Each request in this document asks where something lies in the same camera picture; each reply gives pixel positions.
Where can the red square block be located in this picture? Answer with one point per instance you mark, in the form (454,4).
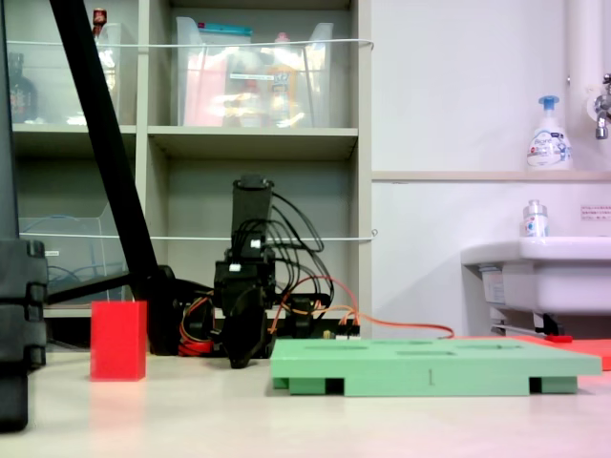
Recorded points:
(118,341)

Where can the green shape sorter board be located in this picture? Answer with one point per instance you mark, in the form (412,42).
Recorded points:
(429,369)

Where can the red table clamp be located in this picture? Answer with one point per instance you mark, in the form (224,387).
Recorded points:
(195,346)

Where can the beige shelf unit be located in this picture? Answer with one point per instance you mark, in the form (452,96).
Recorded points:
(253,136)

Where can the red capped bottle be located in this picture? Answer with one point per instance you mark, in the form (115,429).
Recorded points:
(99,19)

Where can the orange label bottle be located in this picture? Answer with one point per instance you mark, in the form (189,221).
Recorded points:
(284,90)

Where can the white wall notice label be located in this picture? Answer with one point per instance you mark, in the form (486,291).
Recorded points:
(596,213)

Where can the white sink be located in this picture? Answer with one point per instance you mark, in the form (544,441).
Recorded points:
(554,281)

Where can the small clear bottle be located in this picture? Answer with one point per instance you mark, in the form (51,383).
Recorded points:
(534,222)

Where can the dark round bottle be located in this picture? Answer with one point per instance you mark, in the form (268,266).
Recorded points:
(21,95)

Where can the white foam soap dispenser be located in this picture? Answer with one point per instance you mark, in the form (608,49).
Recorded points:
(549,143)

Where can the metal water tap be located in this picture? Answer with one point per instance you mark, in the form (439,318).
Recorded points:
(601,112)

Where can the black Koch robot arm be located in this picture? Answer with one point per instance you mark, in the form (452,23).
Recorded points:
(253,210)

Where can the notched black stack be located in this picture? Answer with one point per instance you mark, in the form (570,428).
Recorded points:
(21,305)

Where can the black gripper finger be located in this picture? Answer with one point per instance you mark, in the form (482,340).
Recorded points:
(248,329)

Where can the large clear plastic bin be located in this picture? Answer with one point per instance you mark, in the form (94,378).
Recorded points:
(210,86)

